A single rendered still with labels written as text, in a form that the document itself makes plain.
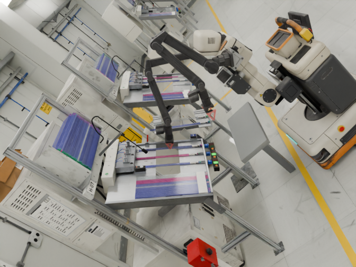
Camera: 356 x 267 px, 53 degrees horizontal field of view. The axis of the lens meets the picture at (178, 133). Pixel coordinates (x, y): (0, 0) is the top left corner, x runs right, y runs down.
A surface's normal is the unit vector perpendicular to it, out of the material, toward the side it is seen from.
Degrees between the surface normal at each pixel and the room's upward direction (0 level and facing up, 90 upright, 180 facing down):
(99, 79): 90
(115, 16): 90
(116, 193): 44
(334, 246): 0
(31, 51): 90
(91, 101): 90
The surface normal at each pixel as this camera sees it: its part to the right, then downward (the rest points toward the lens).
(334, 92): 0.13, 0.30
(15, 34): 0.05, 0.52
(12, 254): 0.68, -0.64
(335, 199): -0.73, -0.56
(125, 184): -0.06, -0.85
